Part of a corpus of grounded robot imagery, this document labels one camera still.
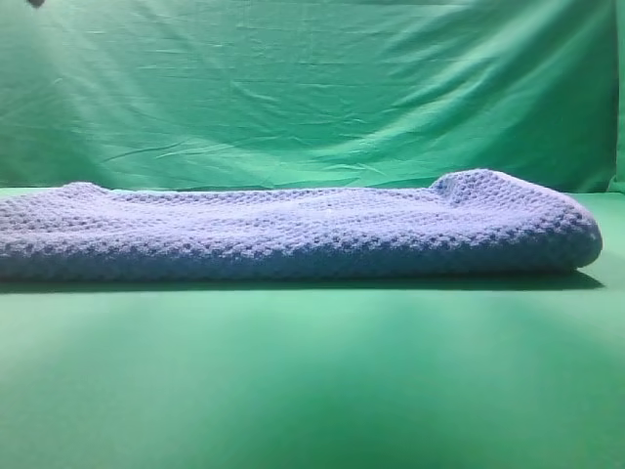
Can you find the green backdrop cloth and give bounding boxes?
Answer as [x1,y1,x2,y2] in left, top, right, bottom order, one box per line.
[1,1,624,192]

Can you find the blue waffle weave towel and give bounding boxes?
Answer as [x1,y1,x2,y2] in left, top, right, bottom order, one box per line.
[1,169,603,282]

